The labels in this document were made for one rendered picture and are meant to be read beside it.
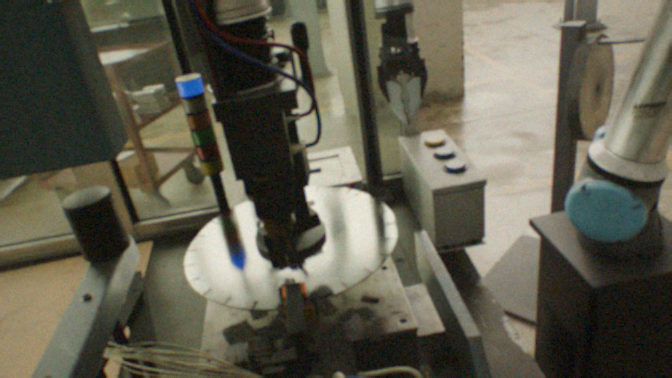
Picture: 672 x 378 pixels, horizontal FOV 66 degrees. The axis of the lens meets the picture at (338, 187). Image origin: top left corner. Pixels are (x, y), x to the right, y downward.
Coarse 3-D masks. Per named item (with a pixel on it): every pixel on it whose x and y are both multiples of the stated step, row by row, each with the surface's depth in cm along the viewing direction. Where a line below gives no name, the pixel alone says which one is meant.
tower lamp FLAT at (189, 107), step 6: (198, 96) 94; (204, 96) 95; (186, 102) 94; (192, 102) 94; (198, 102) 94; (204, 102) 95; (186, 108) 95; (192, 108) 94; (198, 108) 95; (204, 108) 95
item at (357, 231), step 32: (320, 192) 92; (352, 192) 90; (224, 224) 87; (352, 224) 81; (384, 224) 80; (192, 256) 79; (224, 256) 78; (256, 256) 77; (320, 256) 74; (352, 256) 73; (384, 256) 72; (224, 288) 71; (256, 288) 70; (320, 288) 68
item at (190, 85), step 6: (180, 78) 94; (186, 78) 93; (192, 78) 93; (198, 78) 93; (180, 84) 92; (186, 84) 92; (192, 84) 92; (198, 84) 93; (180, 90) 93; (186, 90) 93; (192, 90) 93; (198, 90) 94; (204, 90) 95; (180, 96) 94; (186, 96) 93; (192, 96) 93
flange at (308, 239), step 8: (320, 224) 80; (304, 232) 79; (312, 232) 78; (320, 232) 78; (256, 240) 79; (288, 240) 77; (296, 240) 77; (304, 240) 77; (312, 240) 77; (320, 240) 77; (264, 248) 77; (288, 248) 76; (304, 248) 75; (312, 248) 76
